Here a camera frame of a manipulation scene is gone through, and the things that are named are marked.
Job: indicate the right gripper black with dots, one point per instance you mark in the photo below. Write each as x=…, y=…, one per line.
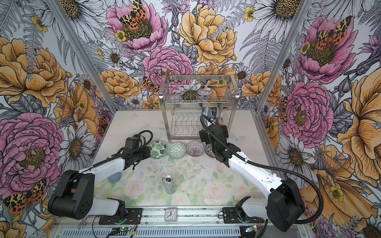
x=204, y=136

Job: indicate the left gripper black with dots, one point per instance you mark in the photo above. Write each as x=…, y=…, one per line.
x=147, y=152

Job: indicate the dark speckled pattern bowl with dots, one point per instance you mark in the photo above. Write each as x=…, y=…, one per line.
x=208, y=150

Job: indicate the dark grey petal bowl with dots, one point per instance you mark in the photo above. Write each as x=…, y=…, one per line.
x=217, y=112

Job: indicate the green leaf pattern bowl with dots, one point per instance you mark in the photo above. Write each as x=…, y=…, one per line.
x=158, y=149

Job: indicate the purple glass bowl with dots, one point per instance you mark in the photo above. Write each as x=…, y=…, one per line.
x=195, y=148

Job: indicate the green geometric pattern bowl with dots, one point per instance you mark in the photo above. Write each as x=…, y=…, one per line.
x=176, y=150

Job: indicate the blue floral bowl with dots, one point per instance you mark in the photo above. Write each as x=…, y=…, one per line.
x=206, y=111

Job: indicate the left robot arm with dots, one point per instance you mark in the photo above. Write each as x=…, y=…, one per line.
x=74, y=196

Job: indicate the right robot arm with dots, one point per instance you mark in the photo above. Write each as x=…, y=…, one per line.
x=282, y=203

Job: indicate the steel two-tier dish rack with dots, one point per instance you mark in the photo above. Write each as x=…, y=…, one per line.
x=182, y=98

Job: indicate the silver drink can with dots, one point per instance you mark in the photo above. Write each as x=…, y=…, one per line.
x=169, y=184

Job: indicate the small white clock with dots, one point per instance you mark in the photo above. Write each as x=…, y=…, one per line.
x=171, y=215

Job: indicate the steel wrench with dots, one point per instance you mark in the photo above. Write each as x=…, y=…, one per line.
x=82, y=224

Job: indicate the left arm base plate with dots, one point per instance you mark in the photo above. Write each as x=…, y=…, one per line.
x=127, y=216

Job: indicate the aluminium front rail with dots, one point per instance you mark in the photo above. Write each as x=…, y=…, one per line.
x=187, y=216

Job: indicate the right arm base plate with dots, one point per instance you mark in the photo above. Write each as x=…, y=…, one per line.
x=230, y=216

